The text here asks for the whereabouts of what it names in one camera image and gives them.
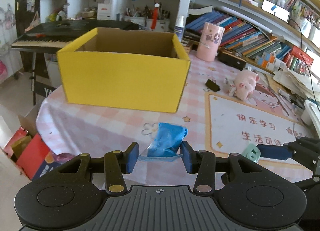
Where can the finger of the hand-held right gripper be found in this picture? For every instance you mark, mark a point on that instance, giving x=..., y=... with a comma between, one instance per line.
x=273, y=151

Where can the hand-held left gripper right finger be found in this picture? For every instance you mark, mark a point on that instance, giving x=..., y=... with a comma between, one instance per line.
x=188, y=157

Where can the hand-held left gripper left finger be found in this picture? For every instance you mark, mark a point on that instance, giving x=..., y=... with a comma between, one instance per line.
x=132, y=157

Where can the mint green correction tape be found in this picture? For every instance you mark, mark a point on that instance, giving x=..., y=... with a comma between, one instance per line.
x=252, y=154

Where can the blue plastic packet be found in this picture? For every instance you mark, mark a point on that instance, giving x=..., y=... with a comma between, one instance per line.
x=166, y=141

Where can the pink pig plush toy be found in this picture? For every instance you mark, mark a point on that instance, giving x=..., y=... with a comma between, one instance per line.
x=245, y=85

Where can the black binder clip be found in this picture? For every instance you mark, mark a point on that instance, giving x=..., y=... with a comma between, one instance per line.
x=212, y=85

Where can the yellow cardboard box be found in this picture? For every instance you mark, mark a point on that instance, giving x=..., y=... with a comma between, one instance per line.
x=120, y=81

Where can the pink checkered cloth desktop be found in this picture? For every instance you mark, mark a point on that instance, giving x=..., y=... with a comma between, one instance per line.
x=95, y=126

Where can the white plastic appliance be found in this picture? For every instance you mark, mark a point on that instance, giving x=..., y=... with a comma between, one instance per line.
x=310, y=113

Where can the stack of papers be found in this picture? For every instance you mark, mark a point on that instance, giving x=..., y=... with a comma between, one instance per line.
x=292, y=81

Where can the small white red box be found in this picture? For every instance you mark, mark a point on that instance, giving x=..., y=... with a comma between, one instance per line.
x=231, y=88

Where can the orange white medicine box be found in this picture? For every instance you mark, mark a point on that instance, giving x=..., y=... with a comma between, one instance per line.
x=266, y=64
x=273, y=59

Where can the red gift box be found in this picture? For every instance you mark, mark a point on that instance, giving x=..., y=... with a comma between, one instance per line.
x=32, y=157

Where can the red book box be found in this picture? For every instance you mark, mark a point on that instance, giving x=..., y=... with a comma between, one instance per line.
x=302, y=55

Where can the small black case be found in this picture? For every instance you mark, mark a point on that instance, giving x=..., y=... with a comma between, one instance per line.
x=231, y=58

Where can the brown cardboard carton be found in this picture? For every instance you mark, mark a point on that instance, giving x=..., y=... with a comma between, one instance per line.
x=30, y=121

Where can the black keyboard stand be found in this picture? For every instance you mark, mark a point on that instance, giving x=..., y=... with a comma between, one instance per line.
x=42, y=91

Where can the wooden checkered box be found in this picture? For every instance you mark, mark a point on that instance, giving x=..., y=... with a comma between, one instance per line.
x=188, y=45

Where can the pink cylinder container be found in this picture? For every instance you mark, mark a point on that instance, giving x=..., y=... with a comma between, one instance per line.
x=208, y=46

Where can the white paper bag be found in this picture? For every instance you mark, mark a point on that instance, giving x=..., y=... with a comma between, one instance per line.
x=305, y=27
x=315, y=35

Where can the row of leaning books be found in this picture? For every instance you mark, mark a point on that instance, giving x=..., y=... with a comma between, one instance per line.
x=237, y=33

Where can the white spray bottle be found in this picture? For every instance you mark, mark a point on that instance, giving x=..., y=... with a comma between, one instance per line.
x=179, y=31

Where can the white pen holder with brushes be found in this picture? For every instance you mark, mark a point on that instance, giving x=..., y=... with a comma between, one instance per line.
x=162, y=25

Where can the smartphone on shelf stand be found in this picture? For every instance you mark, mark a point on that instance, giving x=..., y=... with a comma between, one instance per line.
x=275, y=10

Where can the black electronic keyboard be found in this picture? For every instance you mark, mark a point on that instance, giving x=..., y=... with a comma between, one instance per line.
x=62, y=27

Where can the white box with red label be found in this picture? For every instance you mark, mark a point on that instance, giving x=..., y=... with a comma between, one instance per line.
x=104, y=12

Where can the pink backpack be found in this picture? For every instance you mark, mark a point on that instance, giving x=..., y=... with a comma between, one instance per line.
x=2, y=71

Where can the hanging pastel bags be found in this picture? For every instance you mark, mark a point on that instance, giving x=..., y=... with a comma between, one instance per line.
x=8, y=17

